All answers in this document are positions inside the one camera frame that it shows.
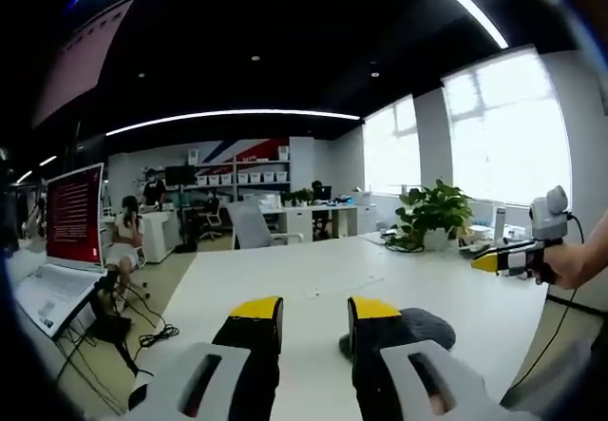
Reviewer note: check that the grey towel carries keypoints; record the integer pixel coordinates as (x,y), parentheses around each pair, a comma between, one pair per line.
(427,328)

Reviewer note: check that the person's right hand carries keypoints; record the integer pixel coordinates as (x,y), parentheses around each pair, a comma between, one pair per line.
(567,262)

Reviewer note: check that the white bottle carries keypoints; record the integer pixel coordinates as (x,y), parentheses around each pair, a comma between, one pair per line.
(499,225)

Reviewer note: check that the green potted plant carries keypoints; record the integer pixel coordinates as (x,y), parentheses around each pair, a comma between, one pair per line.
(434,212)

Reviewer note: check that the black and white office chair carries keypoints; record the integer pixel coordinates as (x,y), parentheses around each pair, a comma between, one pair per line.
(211,216)

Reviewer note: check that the white office desk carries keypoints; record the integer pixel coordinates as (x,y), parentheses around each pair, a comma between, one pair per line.
(304,216)

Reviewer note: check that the shelf with white bins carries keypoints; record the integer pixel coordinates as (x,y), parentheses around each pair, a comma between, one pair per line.
(247,176)

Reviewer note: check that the black monitor on stand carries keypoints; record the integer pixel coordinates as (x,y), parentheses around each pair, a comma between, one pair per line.
(180,176)

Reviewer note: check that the white laptop with red screen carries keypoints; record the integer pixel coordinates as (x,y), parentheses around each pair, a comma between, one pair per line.
(71,231)

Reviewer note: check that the long ceiling light strip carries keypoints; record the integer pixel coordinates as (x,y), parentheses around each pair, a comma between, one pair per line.
(228,118)
(468,5)

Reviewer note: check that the pink hanging panel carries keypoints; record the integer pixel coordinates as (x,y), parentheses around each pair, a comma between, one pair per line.
(81,60)

